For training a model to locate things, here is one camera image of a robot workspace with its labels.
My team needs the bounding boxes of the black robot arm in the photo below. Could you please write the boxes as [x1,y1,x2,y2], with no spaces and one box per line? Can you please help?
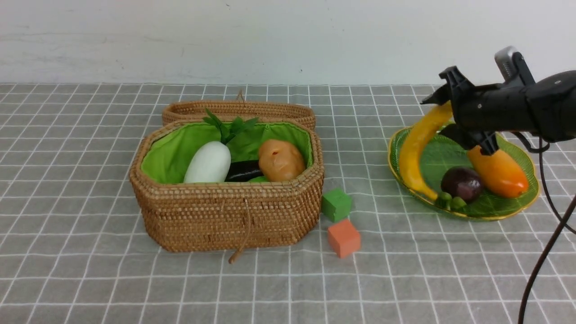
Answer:
[422,66,576,156]

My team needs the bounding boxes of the brown potato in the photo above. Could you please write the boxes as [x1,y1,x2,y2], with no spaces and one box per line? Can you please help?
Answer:
[258,139,306,182]

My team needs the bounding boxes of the woven rattan basket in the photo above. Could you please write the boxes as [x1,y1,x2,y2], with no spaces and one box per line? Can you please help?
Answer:
[129,119,324,263]

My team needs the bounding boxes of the grey checkered tablecloth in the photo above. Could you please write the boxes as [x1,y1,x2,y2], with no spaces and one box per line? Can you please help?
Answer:
[0,83,558,324]

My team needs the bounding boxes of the white radish with leaves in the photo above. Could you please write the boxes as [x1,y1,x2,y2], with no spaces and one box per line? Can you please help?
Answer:
[183,108,259,183]

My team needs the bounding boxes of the green foam cube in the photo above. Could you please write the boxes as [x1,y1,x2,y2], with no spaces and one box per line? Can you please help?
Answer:
[321,188,353,223]

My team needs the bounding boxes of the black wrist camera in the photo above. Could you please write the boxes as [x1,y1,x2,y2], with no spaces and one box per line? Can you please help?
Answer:
[494,46,535,87]

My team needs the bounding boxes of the woven rattan basket lid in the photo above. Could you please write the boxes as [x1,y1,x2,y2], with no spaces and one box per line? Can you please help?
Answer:
[162,94,316,131]

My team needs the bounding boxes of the orange mango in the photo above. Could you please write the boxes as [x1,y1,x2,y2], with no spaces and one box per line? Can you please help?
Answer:
[467,146,530,198]

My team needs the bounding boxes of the yellow banana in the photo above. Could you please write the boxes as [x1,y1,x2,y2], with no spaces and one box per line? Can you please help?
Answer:
[398,101,453,202]

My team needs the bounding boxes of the dark purple mangosteen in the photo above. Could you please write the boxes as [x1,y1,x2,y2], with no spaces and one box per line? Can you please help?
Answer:
[434,166,484,211]

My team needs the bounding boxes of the green glass leaf plate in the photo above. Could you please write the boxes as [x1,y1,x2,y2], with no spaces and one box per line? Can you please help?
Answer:
[387,127,540,221]

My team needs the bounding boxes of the purple eggplant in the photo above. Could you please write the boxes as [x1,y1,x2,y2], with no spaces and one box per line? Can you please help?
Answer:
[225,160,264,182]

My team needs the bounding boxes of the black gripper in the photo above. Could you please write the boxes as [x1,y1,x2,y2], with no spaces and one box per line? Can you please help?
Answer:
[420,66,534,156]

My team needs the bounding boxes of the orange foam cube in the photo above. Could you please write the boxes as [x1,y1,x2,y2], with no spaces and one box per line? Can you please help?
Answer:
[327,219,362,259]

